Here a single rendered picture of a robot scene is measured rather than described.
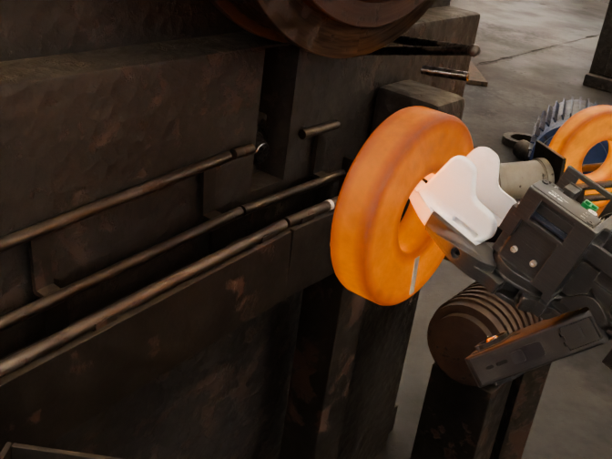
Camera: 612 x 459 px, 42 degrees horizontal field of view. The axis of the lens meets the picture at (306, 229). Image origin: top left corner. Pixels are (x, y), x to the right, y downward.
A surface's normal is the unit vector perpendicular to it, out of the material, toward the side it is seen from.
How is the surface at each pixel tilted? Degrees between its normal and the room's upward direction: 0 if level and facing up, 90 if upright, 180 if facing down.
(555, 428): 0
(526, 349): 86
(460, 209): 89
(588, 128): 90
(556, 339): 86
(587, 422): 0
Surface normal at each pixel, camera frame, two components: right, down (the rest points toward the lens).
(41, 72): 0.13, -0.89
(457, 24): 0.77, 0.36
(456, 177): -0.66, 0.23
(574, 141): 0.29, 0.45
